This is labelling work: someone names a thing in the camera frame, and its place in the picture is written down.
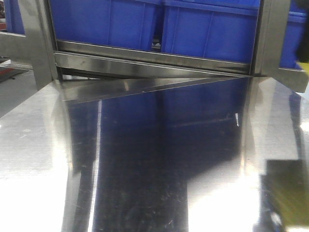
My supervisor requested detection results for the yellow foam block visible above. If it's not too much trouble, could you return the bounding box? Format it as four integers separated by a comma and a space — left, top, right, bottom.
295, 29, 309, 64

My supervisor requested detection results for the stainless steel shelf rack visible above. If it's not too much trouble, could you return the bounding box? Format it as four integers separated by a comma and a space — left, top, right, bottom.
0, 0, 309, 92

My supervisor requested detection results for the blue plastic bin left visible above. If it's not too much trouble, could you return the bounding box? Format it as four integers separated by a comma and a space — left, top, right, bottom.
50, 0, 161, 51

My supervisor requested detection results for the blue plastic bin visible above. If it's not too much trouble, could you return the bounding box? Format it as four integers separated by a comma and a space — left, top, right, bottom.
161, 0, 258, 63
50, 0, 161, 51

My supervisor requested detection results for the blue plastic bin right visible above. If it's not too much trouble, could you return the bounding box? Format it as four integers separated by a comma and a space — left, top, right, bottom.
161, 0, 258, 63

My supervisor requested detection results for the blue bin far right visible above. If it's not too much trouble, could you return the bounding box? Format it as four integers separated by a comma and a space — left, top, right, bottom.
280, 0, 307, 70

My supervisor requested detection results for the blue bin far left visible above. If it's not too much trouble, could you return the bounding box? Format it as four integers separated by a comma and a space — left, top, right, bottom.
4, 0, 25, 35

